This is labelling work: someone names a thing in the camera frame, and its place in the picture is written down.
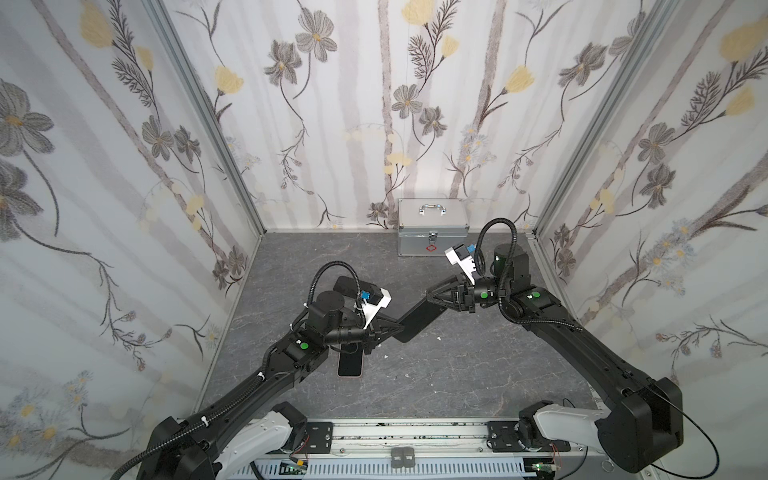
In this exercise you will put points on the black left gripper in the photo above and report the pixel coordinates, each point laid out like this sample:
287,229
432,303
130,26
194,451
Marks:
372,334

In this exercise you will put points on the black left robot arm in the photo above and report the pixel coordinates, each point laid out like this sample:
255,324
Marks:
223,437

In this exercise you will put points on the white vented cable duct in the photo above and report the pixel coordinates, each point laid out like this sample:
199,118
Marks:
380,468

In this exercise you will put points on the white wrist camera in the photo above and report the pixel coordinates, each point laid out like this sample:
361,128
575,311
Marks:
372,303
463,256

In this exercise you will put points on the black phone with pink edge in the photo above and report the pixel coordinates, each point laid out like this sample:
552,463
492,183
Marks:
350,361

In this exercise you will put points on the silver aluminium first aid case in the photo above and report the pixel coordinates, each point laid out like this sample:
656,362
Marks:
427,227

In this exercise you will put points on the blue phone black screen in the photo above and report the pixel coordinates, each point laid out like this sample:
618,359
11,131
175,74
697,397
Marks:
418,318

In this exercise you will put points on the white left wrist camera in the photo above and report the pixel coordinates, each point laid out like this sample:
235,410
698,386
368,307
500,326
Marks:
372,303

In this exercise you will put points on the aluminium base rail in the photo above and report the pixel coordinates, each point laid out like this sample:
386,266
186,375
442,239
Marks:
402,441

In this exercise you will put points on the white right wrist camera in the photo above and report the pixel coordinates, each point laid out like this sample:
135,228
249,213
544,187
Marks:
463,256

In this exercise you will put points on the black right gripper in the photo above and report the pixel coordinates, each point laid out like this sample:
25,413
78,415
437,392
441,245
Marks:
462,294

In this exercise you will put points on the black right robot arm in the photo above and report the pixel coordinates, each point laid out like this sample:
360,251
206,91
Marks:
642,418

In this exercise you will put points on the black phone far left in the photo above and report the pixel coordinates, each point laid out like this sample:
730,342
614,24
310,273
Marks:
349,288

